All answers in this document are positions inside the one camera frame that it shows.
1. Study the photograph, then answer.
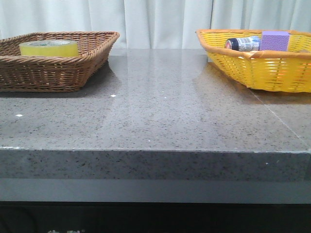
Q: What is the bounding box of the yellow tape roll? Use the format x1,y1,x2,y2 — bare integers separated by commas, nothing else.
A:
19,39,79,57

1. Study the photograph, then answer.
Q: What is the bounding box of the white curtain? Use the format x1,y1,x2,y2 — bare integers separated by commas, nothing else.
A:
0,0,311,49

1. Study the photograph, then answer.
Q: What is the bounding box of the small dark labelled bottle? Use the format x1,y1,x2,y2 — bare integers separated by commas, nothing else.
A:
225,36,261,52

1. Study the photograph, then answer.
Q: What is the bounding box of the purple sponge block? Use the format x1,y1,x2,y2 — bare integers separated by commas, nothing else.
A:
259,31,290,51

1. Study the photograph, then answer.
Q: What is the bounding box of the yellow plastic woven basket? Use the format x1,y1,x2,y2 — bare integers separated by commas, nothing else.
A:
196,29,311,93

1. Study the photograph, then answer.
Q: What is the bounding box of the brown wicker basket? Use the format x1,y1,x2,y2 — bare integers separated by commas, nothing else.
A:
0,31,120,93

